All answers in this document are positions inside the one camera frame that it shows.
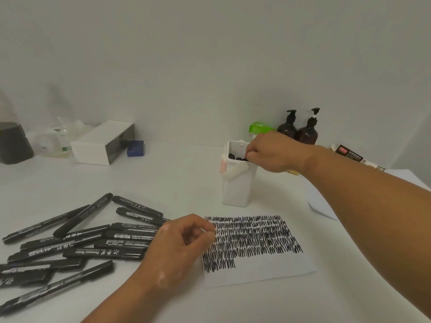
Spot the brown pump bottle white neck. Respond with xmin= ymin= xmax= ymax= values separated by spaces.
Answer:
xmin=296 ymin=107 xmax=321 ymax=146

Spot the white paper with black scribbles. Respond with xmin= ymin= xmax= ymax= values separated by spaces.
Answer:
xmin=201 ymin=215 xmax=317 ymax=289

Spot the white box with grey front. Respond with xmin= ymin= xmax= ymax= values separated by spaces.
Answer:
xmin=70 ymin=121 xmax=136 ymax=166

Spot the pile of loose white sheets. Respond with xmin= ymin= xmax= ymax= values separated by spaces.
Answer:
xmin=306 ymin=168 xmax=431 ymax=222

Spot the white plastic container with handle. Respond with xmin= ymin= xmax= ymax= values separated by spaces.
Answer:
xmin=219 ymin=140 xmax=259 ymax=207

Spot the small blue box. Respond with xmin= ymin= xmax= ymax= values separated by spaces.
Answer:
xmin=127 ymin=140 xmax=145 ymax=157

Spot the pile of black markers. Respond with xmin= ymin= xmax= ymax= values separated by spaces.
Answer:
xmin=0 ymin=192 xmax=171 ymax=316

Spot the person's right forearm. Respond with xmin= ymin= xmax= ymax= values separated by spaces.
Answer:
xmin=299 ymin=144 xmax=431 ymax=320

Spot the black and red cardboard box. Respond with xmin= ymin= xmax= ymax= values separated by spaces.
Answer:
xmin=329 ymin=144 xmax=386 ymax=172

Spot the person's left hand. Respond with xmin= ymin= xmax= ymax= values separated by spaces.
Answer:
xmin=140 ymin=213 xmax=216 ymax=290

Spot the person's right hand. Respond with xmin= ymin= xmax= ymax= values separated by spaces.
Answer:
xmin=245 ymin=131 xmax=319 ymax=175

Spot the clear bottle with dark liquid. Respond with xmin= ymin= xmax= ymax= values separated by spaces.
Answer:
xmin=0 ymin=90 xmax=35 ymax=165

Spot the clear jar with green lid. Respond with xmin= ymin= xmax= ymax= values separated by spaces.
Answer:
xmin=248 ymin=121 xmax=277 ymax=138

